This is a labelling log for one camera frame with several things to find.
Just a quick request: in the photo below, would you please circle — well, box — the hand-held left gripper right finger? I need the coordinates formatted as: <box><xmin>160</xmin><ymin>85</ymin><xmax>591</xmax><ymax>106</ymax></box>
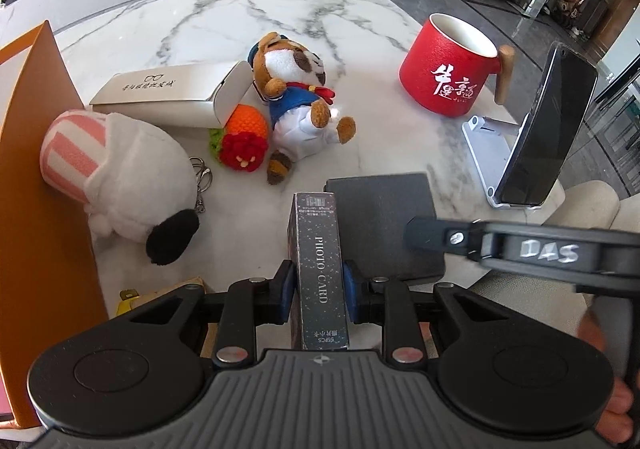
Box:
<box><xmin>344</xmin><ymin>260</ymin><xmax>523</xmax><ymax>366</ymax></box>

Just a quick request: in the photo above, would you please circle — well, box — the person's right hand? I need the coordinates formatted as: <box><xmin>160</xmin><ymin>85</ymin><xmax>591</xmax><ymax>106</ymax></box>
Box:
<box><xmin>579</xmin><ymin>308</ymin><xmax>640</xmax><ymax>428</ymax></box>

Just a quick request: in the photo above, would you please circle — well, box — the orange cardboard box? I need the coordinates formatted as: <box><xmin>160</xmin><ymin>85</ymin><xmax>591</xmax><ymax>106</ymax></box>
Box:
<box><xmin>0</xmin><ymin>20</ymin><xmax>110</xmax><ymax>430</ymax></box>

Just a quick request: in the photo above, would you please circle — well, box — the white glasses case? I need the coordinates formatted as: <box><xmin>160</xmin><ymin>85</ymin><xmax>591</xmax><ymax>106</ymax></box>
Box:
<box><xmin>90</xmin><ymin>60</ymin><xmax>252</xmax><ymax>130</ymax></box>

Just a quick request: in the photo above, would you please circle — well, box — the beige chair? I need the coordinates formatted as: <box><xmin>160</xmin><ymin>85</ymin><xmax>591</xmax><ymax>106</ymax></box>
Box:
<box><xmin>472</xmin><ymin>179</ymin><xmax>640</xmax><ymax>330</ymax></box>

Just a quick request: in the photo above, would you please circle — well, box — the white phone stand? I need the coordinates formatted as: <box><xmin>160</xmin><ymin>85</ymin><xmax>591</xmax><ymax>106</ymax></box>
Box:
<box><xmin>461</xmin><ymin>114</ymin><xmax>551</xmax><ymax>211</ymax></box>

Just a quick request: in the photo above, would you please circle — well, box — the white dog plush striped hat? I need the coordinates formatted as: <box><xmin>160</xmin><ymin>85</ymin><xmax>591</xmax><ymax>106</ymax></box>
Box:
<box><xmin>40</xmin><ymin>109</ymin><xmax>202</xmax><ymax>265</ymax></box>

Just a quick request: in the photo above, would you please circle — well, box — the metal keyring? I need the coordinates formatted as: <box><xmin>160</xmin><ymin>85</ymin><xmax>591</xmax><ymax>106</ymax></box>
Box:
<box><xmin>189</xmin><ymin>156</ymin><xmax>215</xmax><ymax>216</ymax></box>

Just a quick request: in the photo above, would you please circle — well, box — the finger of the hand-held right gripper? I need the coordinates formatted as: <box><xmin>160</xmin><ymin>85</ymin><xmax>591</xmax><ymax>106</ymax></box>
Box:
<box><xmin>404</xmin><ymin>215</ymin><xmax>496</xmax><ymax>263</ymax></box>

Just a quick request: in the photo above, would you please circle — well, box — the brown dog plush toy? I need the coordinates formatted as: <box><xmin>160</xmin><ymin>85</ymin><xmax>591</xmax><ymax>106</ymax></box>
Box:
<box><xmin>248</xmin><ymin>32</ymin><xmax>357</xmax><ymax>186</ymax></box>

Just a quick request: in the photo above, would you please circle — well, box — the black smartphone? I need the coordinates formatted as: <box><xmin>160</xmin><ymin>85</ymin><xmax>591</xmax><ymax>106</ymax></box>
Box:
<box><xmin>497</xmin><ymin>42</ymin><xmax>599</xmax><ymax>208</ymax></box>

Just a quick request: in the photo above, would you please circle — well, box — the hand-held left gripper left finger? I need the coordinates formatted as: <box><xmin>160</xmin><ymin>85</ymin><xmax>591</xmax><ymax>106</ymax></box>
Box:
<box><xmin>117</xmin><ymin>260</ymin><xmax>297</xmax><ymax>366</ymax></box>

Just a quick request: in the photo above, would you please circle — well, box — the orange and red crochet toy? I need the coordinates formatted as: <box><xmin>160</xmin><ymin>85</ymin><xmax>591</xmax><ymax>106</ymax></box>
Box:
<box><xmin>207</xmin><ymin>104</ymin><xmax>272</xmax><ymax>174</ymax></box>

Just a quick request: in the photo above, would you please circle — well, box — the red mug with wooden handle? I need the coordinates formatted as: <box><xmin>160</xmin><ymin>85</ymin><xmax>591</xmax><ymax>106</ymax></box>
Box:
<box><xmin>398</xmin><ymin>12</ymin><xmax>516</xmax><ymax>118</ymax></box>

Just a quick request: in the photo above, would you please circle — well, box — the black square pad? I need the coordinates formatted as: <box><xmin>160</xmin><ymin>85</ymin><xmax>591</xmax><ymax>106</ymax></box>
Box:
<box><xmin>324</xmin><ymin>172</ymin><xmax>447</xmax><ymax>284</ymax></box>

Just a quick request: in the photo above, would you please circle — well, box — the dark photo card box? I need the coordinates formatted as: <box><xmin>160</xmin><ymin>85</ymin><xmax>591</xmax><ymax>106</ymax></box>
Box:
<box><xmin>287</xmin><ymin>192</ymin><xmax>351</xmax><ymax>351</ymax></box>

